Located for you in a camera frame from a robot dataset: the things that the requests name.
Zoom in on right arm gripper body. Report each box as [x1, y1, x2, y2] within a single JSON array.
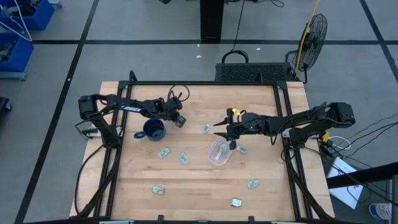
[[226, 108, 256, 151]]

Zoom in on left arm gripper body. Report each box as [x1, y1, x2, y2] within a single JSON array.
[[157, 96, 183, 121]]

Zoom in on clear plastic container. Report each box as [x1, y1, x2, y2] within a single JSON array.
[[207, 136, 233, 167]]

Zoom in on dark blue mug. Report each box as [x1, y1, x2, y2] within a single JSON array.
[[133, 118, 167, 142]]

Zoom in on black computer case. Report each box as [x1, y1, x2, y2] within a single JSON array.
[[215, 62, 296, 83]]

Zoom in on white power strip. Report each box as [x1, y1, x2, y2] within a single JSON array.
[[82, 126, 124, 138]]

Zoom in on black pillar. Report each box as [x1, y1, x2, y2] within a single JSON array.
[[200, 0, 225, 44]]

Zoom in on black floor fan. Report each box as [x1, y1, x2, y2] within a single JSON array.
[[285, 12, 329, 83]]

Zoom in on white flat box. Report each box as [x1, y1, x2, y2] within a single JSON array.
[[326, 156, 364, 210]]

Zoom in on black beam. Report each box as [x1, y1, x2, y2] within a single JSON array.
[[326, 161, 398, 189]]

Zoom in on blue storage bin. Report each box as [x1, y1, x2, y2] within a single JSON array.
[[0, 0, 55, 31], [0, 32, 34, 73]]

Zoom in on white and blue bottle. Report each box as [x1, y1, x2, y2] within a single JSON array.
[[369, 202, 393, 220]]

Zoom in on black object on floor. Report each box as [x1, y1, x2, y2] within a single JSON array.
[[0, 96, 12, 113]]

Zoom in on black aluminium table frame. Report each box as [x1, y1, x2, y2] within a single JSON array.
[[70, 70, 335, 223]]

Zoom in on black looped power cable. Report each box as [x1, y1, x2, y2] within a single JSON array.
[[221, 0, 249, 65]]

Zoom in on coiled white cable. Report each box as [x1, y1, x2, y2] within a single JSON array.
[[328, 135, 352, 151]]

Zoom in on yellow cable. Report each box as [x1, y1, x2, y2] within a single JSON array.
[[294, 0, 320, 74]]

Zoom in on thin black cable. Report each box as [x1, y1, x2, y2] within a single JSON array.
[[354, 112, 398, 133], [341, 121, 398, 156]]

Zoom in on thin white cable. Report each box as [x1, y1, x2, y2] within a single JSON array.
[[0, 0, 34, 43]]

